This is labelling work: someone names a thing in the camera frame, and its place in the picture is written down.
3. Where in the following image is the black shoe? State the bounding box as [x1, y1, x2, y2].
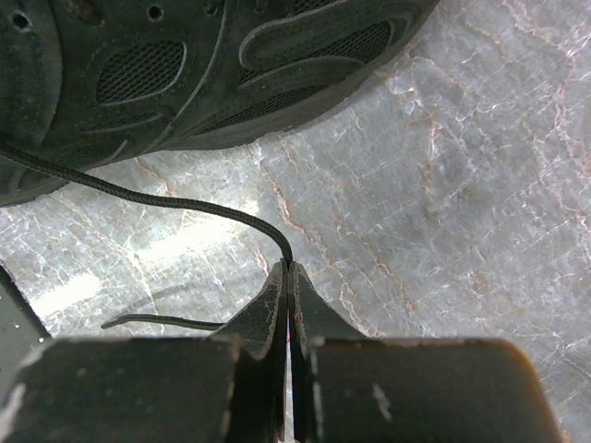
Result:
[0, 0, 440, 209]

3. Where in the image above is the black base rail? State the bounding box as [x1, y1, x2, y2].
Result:
[1, 267, 51, 375]

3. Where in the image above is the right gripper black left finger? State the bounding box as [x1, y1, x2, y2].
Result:
[1, 262, 287, 442]

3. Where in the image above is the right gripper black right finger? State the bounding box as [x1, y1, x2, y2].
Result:
[287, 263, 562, 442]

